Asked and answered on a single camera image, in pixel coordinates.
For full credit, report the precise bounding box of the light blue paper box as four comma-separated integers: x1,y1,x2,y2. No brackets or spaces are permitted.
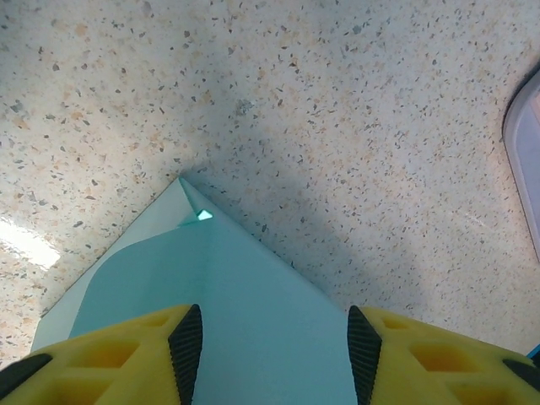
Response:
31,175,359,405

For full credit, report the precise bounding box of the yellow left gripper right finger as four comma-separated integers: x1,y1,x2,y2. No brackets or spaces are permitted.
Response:
346,304,540,405

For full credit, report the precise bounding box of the lavender tray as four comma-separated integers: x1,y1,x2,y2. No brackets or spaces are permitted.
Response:
499,62,540,250

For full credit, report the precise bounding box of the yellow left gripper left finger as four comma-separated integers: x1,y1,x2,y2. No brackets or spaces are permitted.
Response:
0,303,203,405

